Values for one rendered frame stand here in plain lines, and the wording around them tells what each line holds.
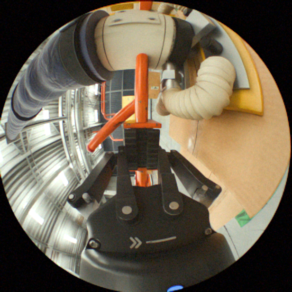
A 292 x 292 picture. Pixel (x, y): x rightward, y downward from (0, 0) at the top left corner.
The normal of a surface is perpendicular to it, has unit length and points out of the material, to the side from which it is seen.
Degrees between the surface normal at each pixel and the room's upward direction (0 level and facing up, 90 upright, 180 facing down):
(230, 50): 1
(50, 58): 96
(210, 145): 1
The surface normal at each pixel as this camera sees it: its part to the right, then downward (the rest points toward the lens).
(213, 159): -1.00, 0.02
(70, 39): 0.05, 0.80
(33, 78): 0.41, 0.74
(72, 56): 0.04, 0.95
